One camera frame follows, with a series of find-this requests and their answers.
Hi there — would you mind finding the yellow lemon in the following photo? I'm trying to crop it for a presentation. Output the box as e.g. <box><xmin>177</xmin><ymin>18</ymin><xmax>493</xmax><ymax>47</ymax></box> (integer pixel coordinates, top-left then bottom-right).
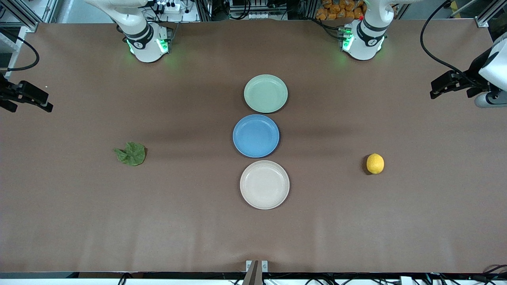
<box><xmin>366</xmin><ymin>153</ymin><xmax>385</xmax><ymax>175</ymax></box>

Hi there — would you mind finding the green lettuce leaf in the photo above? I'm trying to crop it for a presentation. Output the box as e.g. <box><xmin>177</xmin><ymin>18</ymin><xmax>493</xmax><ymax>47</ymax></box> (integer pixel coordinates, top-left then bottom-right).
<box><xmin>114</xmin><ymin>142</ymin><xmax>147</xmax><ymax>167</ymax></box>

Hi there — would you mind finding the bag of orange fruits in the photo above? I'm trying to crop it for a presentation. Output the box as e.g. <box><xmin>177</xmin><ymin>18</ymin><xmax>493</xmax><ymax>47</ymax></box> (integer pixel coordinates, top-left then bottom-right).
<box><xmin>316</xmin><ymin>0</ymin><xmax>367</xmax><ymax>21</ymax></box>

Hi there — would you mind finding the white power strip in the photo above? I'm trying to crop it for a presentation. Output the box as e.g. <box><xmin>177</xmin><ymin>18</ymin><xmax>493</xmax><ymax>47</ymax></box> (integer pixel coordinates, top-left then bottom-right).
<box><xmin>156</xmin><ymin>0</ymin><xmax>181</xmax><ymax>13</ymax></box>

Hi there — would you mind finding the pale green plate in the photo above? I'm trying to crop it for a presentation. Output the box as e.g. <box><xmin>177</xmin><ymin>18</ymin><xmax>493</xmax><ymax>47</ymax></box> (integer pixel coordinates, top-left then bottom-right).
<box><xmin>244</xmin><ymin>74</ymin><xmax>289</xmax><ymax>114</ymax></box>

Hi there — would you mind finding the blue plate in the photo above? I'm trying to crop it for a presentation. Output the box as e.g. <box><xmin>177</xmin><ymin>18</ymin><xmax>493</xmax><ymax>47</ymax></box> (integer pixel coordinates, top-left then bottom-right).
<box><xmin>233</xmin><ymin>114</ymin><xmax>280</xmax><ymax>158</ymax></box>

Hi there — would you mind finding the beige plate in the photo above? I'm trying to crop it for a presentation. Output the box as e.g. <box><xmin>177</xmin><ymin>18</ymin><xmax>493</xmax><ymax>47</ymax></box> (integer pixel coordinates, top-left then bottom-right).
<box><xmin>240</xmin><ymin>160</ymin><xmax>290</xmax><ymax>210</ymax></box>

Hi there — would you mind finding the black equipment rack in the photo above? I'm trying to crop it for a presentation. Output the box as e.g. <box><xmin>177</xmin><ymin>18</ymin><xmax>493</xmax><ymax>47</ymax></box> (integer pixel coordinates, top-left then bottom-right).
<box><xmin>196</xmin><ymin>0</ymin><xmax>317</xmax><ymax>21</ymax></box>

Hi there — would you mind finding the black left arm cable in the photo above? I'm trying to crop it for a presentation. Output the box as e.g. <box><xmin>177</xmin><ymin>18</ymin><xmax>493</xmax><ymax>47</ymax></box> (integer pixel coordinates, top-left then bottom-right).
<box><xmin>420</xmin><ymin>0</ymin><xmax>482</xmax><ymax>86</ymax></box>

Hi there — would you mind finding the aluminium frame profile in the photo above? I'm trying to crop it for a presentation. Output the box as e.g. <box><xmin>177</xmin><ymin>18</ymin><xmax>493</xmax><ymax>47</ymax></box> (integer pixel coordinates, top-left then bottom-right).
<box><xmin>473</xmin><ymin>0</ymin><xmax>507</xmax><ymax>28</ymax></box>
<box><xmin>0</xmin><ymin>0</ymin><xmax>60</xmax><ymax>32</ymax></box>

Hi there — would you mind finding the metal bracket with post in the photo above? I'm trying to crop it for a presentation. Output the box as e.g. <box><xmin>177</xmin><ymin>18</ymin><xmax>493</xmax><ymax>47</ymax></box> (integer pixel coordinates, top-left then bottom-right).
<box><xmin>242</xmin><ymin>260</ymin><xmax>269</xmax><ymax>285</ymax></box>

